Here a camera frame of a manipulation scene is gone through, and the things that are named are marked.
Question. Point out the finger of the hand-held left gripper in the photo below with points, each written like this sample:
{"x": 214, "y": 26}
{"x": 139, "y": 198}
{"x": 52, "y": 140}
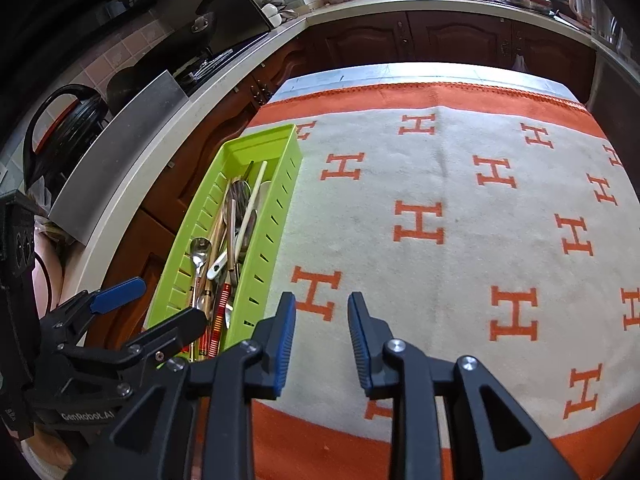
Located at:
{"x": 120, "y": 292}
{"x": 175, "y": 330}

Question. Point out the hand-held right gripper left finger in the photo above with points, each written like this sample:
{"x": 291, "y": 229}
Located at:
{"x": 285, "y": 340}

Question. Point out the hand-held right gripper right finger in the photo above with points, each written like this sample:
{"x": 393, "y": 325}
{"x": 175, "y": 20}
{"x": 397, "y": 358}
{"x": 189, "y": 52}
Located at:
{"x": 357, "y": 340}

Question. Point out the short metal soup spoon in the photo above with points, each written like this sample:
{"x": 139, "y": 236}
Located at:
{"x": 227, "y": 313}

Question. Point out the white ceramic spoon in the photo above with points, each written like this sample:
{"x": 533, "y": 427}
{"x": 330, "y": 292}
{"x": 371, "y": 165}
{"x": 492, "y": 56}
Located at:
{"x": 218, "y": 266}

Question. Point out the beige chopstick with red bands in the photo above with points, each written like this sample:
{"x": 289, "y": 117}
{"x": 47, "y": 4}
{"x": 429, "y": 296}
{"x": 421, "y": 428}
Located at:
{"x": 252, "y": 200}

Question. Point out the green plastic utensil tray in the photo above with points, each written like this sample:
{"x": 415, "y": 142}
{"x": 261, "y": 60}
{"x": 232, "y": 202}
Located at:
{"x": 287, "y": 160}

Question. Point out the plastic bag with food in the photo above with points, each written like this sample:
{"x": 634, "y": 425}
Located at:
{"x": 52, "y": 230}

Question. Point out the white kitchen countertop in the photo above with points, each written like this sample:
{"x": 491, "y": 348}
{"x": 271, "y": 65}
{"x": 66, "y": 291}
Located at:
{"x": 150, "y": 160}

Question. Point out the orange beige patterned blanket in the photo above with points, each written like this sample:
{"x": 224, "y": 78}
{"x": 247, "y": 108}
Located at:
{"x": 450, "y": 240}

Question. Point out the stainless steel panel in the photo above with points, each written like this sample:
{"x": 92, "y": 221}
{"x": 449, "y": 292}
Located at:
{"x": 120, "y": 155}

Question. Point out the black wok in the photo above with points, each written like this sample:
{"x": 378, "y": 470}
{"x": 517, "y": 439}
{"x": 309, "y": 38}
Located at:
{"x": 130, "y": 87}

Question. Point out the black gas stove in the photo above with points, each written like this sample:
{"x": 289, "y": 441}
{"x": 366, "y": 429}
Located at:
{"x": 215, "y": 62}

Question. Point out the grey gridded mat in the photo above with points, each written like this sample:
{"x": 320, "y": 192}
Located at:
{"x": 400, "y": 76}

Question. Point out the stack of white bowls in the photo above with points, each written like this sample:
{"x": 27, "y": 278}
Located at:
{"x": 272, "y": 12}

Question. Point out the white plastic bag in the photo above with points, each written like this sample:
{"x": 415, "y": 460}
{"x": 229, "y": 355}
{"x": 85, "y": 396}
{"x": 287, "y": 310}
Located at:
{"x": 520, "y": 62}

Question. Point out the pink white electric kettle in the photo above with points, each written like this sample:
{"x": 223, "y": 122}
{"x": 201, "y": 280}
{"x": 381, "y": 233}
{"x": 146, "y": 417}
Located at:
{"x": 580, "y": 5}

